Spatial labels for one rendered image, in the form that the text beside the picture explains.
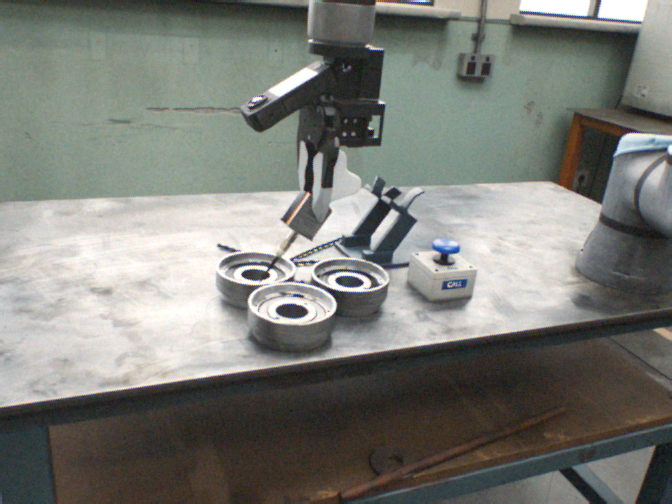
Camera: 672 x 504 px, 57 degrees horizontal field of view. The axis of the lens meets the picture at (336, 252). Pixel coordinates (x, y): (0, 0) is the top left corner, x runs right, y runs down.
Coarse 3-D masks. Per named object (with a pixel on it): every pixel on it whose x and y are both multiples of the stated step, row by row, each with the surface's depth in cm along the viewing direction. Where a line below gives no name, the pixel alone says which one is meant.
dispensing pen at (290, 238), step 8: (304, 192) 78; (296, 200) 79; (288, 208) 79; (296, 208) 78; (328, 208) 80; (288, 216) 78; (296, 232) 79; (288, 240) 79; (280, 248) 79; (288, 248) 79; (280, 256) 80; (272, 264) 80
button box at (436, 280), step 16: (416, 256) 90; (432, 256) 90; (416, 272) 90; (432, 272) 86; (448, 272) 86; (464, 272) 87; (416, 288) 90; (432, 288) 86; (448, 288) 87; (464, 288) 88
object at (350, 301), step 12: (324, 264) 87; (336, 264) 88; (348, 264) 88; (360, 264) 88; (372, 264) 87; (312, 276) 82; (336, 276) 85; (348, 276) 86; (360, 276) 86; (384, 276) 85; (324, 288) 80; (336, 288) 79; (348, 288) 82; (360, 288) 82; (384, 288) 81; (336, 300) 80; (348, 300) 79; (360, 300) 79; (372, 300) 80; (384, 300) 83; (336, 312) 81; (348, 312) 81; (360, 312) 81; (372, 312) 82
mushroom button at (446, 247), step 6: (438, 240) 88; (444, 240) 88; (450, 240) 89; (432, 246) 88; (438, 246) 87; (444, 246) 87; (450, 246) 87; (456, 246) 87; (438, 252) 87; (444, 252) 87; (450, 252) 87; (456, 252) 87; (444, 258) 89
